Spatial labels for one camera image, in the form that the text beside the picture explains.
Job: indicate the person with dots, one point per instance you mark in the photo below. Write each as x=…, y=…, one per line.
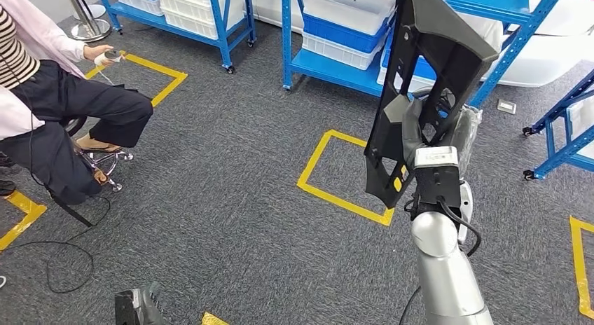
x=69, y=95

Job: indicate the blue metal shelf rack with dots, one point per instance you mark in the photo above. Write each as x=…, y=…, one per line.
x=139, y=16
x=564, y=155
x=334, y=70

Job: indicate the yellow tape floor square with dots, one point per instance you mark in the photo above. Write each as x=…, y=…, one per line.
x=320, y=156
x=167, y=84
x=577, y=267

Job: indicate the person's forearm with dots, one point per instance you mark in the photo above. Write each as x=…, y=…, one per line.
x=65, y=46

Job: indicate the white handheld controller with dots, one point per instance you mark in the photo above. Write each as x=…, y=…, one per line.
x=111, y=57

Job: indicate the chrome swivel stool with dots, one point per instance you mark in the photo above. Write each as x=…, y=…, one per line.
x=104, y=161

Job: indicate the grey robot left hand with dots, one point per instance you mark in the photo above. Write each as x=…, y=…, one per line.
x=139, y=309

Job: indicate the chrome stanchion with round base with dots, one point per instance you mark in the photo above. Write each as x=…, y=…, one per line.
x=90, y=30

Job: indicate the person's hand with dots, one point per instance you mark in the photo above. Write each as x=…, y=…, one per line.
x=100, y=54

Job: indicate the white car with red stripe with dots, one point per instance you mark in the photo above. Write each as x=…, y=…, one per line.
x=547, y=58

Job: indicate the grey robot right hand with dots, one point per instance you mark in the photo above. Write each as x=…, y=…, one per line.
x=413, y=128

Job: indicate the black plastic car part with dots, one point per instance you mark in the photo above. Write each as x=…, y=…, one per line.
x=441, y=40

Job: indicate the grey floor outlet box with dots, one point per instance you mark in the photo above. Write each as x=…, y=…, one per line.
x=506, y=106

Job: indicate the wrist camera with black bracket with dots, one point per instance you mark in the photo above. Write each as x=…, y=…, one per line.
x=436, y=183

